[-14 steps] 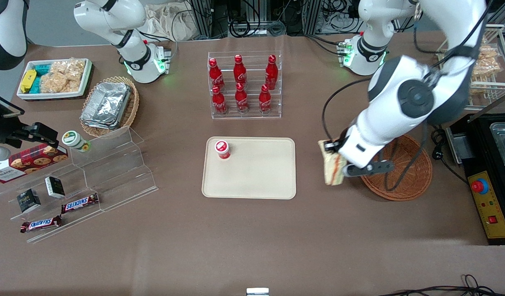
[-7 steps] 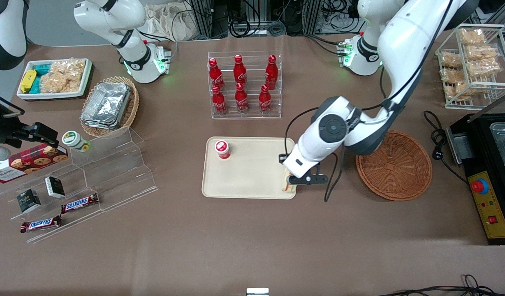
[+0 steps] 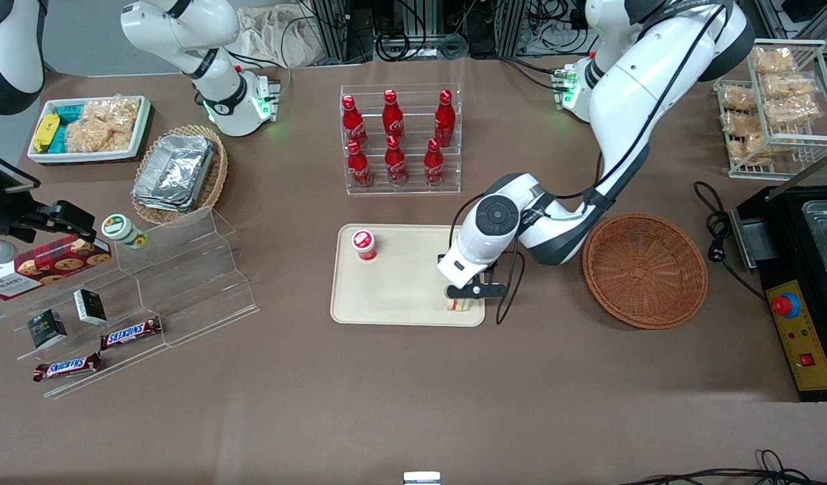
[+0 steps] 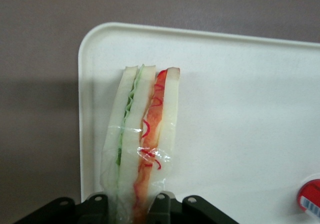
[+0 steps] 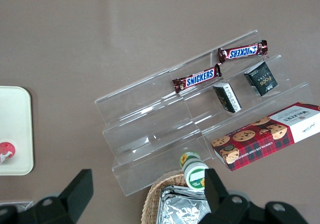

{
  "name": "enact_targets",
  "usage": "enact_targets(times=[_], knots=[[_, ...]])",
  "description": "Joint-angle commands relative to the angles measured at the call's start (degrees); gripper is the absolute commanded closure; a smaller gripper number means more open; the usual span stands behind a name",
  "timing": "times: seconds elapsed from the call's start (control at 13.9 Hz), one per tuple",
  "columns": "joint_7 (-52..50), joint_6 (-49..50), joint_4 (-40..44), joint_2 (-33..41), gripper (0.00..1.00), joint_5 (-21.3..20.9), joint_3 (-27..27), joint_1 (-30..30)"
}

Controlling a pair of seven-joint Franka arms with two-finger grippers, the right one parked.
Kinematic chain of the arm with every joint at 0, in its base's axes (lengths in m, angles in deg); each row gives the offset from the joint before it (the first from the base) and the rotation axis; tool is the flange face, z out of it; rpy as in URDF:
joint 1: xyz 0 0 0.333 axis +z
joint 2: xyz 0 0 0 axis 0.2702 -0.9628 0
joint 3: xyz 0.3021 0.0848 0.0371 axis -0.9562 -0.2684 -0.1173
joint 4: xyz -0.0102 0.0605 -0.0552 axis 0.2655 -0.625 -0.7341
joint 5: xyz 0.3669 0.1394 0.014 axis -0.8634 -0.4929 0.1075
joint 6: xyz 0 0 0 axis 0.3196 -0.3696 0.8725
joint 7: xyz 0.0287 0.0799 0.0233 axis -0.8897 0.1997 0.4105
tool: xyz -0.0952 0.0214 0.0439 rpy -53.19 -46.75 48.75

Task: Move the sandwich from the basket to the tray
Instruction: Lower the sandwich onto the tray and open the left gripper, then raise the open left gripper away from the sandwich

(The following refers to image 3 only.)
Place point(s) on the teal snack packet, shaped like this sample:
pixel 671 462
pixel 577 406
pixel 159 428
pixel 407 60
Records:
pixel 60 140
pixel 70 113

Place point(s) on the cream plastic tray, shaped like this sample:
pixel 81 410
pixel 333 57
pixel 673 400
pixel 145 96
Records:
pixel 400 289

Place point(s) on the stack of foil trays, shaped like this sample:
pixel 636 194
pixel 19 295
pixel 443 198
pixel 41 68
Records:
pixel 174 172

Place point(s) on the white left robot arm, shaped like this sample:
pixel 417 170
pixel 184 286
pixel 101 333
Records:
pixel 629 101

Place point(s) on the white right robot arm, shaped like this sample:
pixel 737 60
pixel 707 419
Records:
pixel 215 74

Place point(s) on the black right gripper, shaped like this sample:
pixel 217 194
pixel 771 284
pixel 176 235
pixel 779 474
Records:
pixel 15 210

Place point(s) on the sandwich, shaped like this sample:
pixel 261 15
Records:
pixel 459 306

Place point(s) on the red cola bottle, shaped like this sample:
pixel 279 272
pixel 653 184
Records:
pixel 352 124
pixel 444 120
pixel 433 165
pixel 395 163
pixel 358 167
pixel 392 118

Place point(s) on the black box white side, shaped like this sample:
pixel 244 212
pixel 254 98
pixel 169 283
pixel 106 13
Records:
pixel 90 306

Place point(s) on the red tartan Walkers cookie box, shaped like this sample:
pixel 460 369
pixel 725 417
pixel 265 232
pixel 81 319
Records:
pixel 46 264

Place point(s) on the white green yogurt bottle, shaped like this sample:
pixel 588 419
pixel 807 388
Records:
pixel 122 230

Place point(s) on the black appliance yellow control panel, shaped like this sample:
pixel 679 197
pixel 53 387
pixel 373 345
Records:
pixel 811 337

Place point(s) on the small white box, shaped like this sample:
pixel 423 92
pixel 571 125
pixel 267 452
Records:
pixel 421 479

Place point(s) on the steel pan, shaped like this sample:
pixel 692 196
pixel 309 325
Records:
pixel 824 236

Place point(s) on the beige cloth bag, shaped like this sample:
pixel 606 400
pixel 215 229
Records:
pixel 279 37

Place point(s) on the yellow snack packet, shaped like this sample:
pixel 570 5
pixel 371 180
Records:
pixel 46 132

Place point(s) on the clear acrylic bottle rack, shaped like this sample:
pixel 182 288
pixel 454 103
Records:
pixel 413 182

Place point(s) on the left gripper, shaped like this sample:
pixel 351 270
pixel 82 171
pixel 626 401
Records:
pixel 440 258

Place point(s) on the red lidded cup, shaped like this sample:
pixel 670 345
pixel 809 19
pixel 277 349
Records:
pixel 364 244

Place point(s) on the Snickers chocolate bar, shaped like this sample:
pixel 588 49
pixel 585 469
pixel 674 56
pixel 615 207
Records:
pixel 67 367
pixel 131 333

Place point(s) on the bagged fried snack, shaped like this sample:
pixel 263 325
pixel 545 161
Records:
pixel 774 60
pixel 738 124
pixel 749 151
pixel 789 86
pixel 739 98
pixel 792 112

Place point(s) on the white rectangular snack bin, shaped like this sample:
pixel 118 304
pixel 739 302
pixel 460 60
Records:
pixel 137 138

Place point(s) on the clear bag of crackers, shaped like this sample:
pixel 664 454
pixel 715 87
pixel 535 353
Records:
pixel 104 124

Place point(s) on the clear acrylic stepped stand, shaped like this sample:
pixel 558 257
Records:
pixel 178 289

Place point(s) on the wicker basket holding foil trays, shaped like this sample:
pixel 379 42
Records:
pixel 217 175

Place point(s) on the empty brown wicker basket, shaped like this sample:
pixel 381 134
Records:
pixel 646 269

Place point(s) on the black box gold print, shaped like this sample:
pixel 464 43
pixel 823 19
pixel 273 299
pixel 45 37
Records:
pixel 46 329

